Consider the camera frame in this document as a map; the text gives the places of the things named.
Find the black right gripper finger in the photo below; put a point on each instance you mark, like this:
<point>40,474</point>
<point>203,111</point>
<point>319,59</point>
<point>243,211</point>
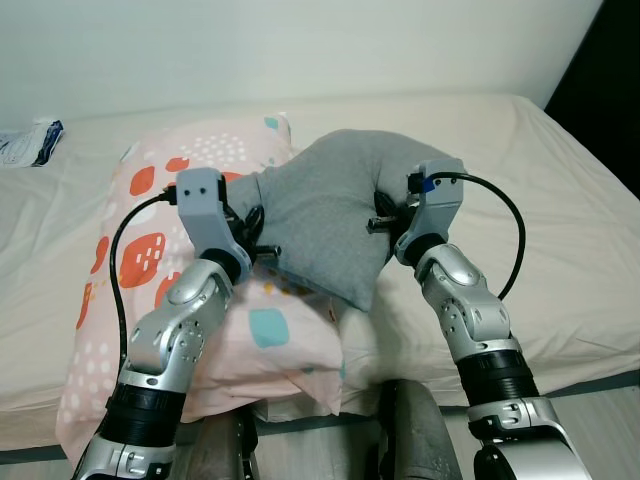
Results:
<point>384,226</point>

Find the grey pillow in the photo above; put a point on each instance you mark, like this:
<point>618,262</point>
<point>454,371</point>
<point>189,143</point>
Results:
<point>320,210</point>

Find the blue white plastic packet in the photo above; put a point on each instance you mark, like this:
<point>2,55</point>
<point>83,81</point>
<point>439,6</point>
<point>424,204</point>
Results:
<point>30,142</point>

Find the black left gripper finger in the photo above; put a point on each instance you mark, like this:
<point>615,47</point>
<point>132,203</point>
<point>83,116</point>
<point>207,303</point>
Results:
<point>266,250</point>
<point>255,218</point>

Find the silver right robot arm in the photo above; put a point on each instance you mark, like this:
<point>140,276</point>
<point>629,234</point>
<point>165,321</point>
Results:
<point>470,310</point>

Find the pink patterned pillow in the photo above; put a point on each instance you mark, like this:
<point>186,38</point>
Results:
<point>270,350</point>

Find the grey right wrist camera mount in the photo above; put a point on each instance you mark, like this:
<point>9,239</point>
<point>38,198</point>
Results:
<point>438,200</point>

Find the dark robot left leg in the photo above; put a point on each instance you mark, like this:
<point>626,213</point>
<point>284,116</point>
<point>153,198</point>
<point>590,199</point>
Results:
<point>220,450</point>

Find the bed with cream sheet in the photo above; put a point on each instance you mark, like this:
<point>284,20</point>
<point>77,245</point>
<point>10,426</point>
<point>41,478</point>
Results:
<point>560,250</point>

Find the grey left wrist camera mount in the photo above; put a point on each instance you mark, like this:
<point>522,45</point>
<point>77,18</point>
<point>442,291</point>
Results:
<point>205,205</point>

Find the black wardrobe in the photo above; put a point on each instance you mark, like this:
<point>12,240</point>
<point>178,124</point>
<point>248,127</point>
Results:
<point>600,60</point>

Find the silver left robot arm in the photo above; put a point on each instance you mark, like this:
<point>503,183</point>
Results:
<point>170,335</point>

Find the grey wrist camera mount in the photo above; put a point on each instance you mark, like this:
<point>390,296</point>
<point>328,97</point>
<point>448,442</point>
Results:
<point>438,200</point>
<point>205,205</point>

